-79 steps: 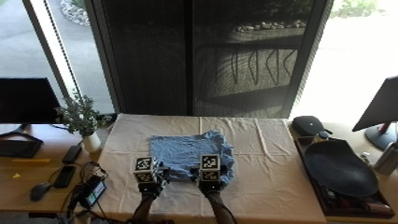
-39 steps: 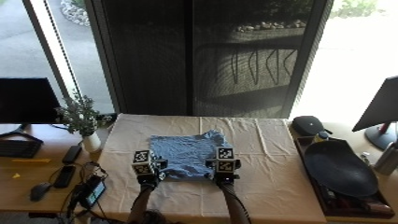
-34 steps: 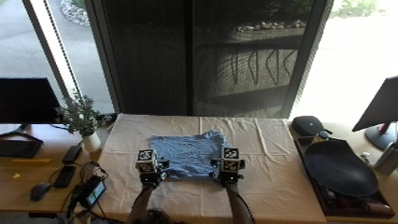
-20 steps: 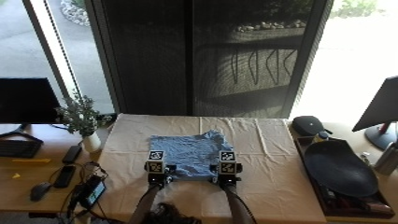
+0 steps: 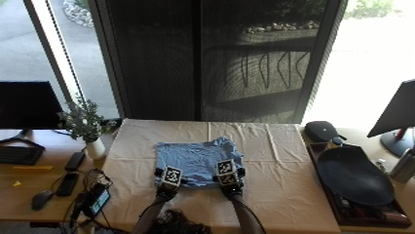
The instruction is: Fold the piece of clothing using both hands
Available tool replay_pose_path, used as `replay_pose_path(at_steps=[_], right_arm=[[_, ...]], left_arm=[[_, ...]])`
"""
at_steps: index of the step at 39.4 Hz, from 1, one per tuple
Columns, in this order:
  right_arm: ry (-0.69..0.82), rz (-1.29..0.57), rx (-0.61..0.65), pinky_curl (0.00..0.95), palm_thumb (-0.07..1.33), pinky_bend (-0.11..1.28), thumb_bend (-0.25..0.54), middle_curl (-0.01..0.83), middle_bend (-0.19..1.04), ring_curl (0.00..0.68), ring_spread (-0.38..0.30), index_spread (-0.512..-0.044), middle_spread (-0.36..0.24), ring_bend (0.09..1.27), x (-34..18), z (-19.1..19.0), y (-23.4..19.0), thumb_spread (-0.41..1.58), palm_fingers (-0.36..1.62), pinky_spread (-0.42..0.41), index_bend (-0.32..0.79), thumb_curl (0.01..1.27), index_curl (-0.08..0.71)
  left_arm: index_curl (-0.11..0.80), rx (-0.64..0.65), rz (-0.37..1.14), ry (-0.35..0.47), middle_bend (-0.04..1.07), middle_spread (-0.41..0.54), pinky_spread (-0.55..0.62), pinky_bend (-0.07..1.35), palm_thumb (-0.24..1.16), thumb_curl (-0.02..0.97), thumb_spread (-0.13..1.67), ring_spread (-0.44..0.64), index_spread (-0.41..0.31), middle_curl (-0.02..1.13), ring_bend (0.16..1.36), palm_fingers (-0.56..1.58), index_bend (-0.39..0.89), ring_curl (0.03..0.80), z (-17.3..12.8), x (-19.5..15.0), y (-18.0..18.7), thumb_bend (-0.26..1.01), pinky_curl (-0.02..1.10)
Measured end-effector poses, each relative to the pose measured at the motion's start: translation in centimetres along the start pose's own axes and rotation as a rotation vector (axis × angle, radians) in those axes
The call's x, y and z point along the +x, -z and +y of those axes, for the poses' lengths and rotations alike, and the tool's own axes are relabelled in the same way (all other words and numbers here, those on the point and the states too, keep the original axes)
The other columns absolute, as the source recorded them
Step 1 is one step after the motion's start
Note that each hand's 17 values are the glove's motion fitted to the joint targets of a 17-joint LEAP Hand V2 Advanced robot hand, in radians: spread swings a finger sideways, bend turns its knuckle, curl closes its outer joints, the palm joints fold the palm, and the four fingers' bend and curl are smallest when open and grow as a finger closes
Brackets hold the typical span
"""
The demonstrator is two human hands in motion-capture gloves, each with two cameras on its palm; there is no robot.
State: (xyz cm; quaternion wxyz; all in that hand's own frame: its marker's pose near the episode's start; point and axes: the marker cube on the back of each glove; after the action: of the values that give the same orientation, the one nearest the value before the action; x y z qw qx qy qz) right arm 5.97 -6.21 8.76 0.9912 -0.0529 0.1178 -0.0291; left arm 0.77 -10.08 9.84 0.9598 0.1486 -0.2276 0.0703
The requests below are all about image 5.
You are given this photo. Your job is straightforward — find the person's left hand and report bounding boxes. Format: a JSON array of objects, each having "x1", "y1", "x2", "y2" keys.
[{"x1": 154, "y1": 167, "x2": 189, "y2": 200}]

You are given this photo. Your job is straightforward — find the person's right hand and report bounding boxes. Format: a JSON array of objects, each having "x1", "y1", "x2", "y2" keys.
[{"x1": 212, "y1": 167, "x2": 246, "y2": 197}]

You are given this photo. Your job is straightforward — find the blue shirt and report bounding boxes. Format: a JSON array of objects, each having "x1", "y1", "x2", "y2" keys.
[{"x1": 154, "y1": 136, "x2": 245, "y2": 189}]

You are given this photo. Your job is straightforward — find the left glove marker cube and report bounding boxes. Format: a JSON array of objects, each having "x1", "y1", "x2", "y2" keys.
[{"x1": 161, "y1": 166, "x2": 184, "y2": 187}]

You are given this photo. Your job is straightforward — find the glove marker cube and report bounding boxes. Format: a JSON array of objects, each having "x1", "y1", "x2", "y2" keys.
[
  {"x1": 216, "y1": 158, "x2": 240, "y2": 187},
  {"x1": 161, "y1": 166, "x2": 184, "y2": 187}
]

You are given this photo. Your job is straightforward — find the right glove marker cube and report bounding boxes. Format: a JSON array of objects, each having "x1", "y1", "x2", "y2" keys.
[{"x1": 216, "y1": 158, "x2": 240, "y2": 187}]

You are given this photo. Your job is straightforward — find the cream tablecloth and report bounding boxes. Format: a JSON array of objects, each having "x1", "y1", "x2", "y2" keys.
[{"x1": 84, "y1": 118, "x2": 342, "y2": 234}]

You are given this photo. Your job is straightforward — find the black device with screen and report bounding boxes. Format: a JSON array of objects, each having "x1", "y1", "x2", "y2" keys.
[{"x1": 80, "y1": 182, "x2": 113, "y2": 218}]

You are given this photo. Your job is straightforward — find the white vase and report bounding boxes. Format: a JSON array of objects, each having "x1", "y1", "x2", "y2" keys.
[{"x1": 84, "y1": 136, "x2": 108, "y2": 161}]

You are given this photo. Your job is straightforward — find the black remote control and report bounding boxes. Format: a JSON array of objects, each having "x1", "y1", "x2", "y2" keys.
[{"x1": 64, "y1": 151, "x2": 87, "y2": 173}]

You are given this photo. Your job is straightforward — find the black smartphone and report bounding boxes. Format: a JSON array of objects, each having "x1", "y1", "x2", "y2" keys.
[{"x1": 55, "y1": 172, "x2": 80, "y2": 197}]

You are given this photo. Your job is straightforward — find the black cap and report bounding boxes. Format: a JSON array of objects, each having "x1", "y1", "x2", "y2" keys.
[{"x1": 303, "y1": 120, "x2": 347, "y2": 143}]

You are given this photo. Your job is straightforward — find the green plant sprigs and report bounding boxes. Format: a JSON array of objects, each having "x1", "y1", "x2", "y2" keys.
[{"x1": 57, "y1": 96, "x2": 120, "y2": 142}]

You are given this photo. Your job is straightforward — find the dark oval platter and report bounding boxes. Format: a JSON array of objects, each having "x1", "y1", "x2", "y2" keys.
[{"x1": 317, "y1": 144, "x2": 395, "y2": 207}]

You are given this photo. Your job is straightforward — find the black computer mouse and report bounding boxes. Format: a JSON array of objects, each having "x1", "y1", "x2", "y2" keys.
[{"x1": 29, "y1": 189, "x2": 55, "y2": 212}]

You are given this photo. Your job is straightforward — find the yellow pencil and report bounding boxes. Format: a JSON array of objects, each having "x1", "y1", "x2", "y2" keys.
[{"x1": 12, "y1": 165, "x2": 55, "y2": 172}]

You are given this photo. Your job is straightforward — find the dark wooden tray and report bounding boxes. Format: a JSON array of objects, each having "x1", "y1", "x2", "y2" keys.
[{"x1": 305, "y1": 141, "x2": 414, "y2": 229}]

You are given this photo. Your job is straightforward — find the black keyboard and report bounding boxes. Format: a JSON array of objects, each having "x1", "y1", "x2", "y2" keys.
[{"x1": 0, "y1": 145, "x2": 45, "y2": 166}]

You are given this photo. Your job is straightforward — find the dark window screen panel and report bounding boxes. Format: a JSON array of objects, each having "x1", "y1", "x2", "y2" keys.
[{"x1": 88, "y1": 0, "x2": 349, "y2": 125}]

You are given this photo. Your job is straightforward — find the silver metal bottle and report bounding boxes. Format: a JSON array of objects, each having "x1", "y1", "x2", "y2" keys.
[{"x1": 389, "y1": 147, "x2": 415, "y2": 183}]

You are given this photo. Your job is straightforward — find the black monitor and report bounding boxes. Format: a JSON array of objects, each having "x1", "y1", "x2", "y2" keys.
[{"x1": 0, "y1": 80, "x2": 65, "y2": 144}]

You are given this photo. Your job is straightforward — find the dark angled monitor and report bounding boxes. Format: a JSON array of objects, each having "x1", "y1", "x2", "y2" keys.
[{"x1": 366, "y1": 78, "x2": 415, "y2": 158}]

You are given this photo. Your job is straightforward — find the black cables bundle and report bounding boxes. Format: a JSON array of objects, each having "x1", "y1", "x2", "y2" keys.
[{"x1": 51, "y1": 167, "x2": 130, "y2": 234}]

